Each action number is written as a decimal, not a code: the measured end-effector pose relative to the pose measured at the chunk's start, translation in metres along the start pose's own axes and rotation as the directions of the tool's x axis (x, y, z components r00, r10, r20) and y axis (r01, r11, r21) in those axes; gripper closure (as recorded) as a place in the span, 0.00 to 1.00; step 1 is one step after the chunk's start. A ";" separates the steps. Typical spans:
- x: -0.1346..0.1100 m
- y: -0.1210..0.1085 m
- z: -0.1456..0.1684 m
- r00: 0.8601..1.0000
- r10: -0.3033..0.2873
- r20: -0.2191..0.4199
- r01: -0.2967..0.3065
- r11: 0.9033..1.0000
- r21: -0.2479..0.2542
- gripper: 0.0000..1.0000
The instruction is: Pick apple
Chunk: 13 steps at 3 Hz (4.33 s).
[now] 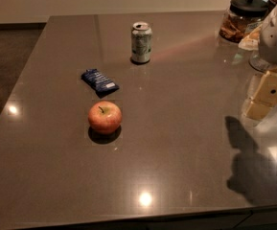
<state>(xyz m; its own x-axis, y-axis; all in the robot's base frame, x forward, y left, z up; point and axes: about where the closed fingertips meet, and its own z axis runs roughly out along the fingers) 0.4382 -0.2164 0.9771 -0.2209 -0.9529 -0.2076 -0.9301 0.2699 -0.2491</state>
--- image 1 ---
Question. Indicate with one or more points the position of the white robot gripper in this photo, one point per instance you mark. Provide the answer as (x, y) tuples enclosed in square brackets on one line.
[(264, 95)]

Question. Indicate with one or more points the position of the red yellow apple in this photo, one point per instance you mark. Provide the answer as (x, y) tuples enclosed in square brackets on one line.
[(105, 117)]

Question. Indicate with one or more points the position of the clear glass dish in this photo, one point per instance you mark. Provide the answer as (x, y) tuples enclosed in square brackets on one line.
[(259, 64)]

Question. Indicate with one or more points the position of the clear wrapped snack packet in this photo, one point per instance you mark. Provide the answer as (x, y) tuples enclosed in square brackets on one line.
[(251, 41)]

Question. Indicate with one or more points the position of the glass jar with black lid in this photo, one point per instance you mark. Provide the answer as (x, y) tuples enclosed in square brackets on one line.
[(241, 15)]

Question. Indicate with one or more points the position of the white green soda can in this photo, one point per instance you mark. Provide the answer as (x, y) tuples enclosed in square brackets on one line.
[(141, 34)]

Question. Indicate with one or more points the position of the blue snack bag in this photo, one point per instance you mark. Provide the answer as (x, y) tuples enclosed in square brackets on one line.
[(98, 81)]

